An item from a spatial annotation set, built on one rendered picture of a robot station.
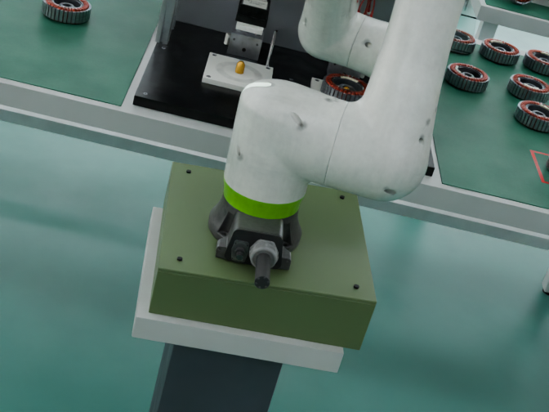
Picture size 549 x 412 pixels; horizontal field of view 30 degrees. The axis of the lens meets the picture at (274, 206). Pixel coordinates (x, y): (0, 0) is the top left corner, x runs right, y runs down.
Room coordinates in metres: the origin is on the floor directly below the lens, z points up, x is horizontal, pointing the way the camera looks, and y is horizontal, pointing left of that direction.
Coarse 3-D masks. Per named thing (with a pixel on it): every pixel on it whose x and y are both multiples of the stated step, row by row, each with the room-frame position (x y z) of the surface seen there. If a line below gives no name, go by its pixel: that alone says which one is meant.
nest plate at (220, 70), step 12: (216, 60) 2.15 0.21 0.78; (228, 60) 2.17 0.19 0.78; (204, 72) 2.07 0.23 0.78; (216, 72) 2.09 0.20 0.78; (228, 72) 2.11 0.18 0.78; (252, 72) 2.14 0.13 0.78; (264, 72) 2.16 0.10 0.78; (216, 84) 2.05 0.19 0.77; (228, 84) 2.05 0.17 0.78; (240, 84) 2.06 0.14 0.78
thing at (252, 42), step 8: (232, 32) 2.24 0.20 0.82; (240, 32) 2.26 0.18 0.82; (232, 40) 2.24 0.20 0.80; (240, 40) 2.24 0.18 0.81; (248, 40) 2.24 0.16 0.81; (256, 40) 2.25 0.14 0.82; (232, 48) 2.24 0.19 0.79; (240, 48) 2.24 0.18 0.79; (248, 48) 2.24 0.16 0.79; (256, 48) 2.25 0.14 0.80; (248, 56) 2.25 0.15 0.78; (256, 56) 2.25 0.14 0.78
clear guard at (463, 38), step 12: (372, 0) 2.03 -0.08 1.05; (384, 0) 2.04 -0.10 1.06; (468, 0) 2.17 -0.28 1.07; (360, 12) 2.01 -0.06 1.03; (372, 12) 2.01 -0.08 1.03; (384, 12) 2.02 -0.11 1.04; (468, 12) 2.08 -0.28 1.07; (468, 24) 2.05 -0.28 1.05; (456, 36) 2.02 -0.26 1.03; (468, 36) 2.03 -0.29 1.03; (456, 48) 2.00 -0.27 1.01; (468, 48) 2.01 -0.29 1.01
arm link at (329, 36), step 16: (320, 0) 1.70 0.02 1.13; (336, 0) 1.69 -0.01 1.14; (352, 0) 1.71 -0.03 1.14; (304, 16) 1.76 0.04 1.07; (320, 16) 1.72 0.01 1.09; (336, 16) 1.71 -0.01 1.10; (352, 16) 1.74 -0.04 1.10; (304, 32) 1.77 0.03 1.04; (320, 32) 1.74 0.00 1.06; (336, 32) 1.74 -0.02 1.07; (352, 32) 1.76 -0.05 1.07; (304, 48) 1.79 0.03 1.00; (320, 48) 1.76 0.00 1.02; (336, 48) 1.75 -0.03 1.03
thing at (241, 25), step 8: (240, 0) 2.26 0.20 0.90; (248, 0) 2.20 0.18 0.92; (256, 0) 2.22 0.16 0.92; (240, 8) 2.17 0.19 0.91; (248, 8) 2.17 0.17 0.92; (256, 8) 2.17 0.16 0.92; (264, 8) 2.18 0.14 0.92; (240, 16) 2.17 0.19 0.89; (248, 16) 2.17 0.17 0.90; (256, 16) 2.17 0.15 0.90; (264, 16) 2.17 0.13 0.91; (240, 24) 2.15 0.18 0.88; (248, 24) 2.17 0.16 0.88; (256, 24) 2.17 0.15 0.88; (264, 24) 2.17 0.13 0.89; (248, 32) 2.26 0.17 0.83; (256, 32) 2.15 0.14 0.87
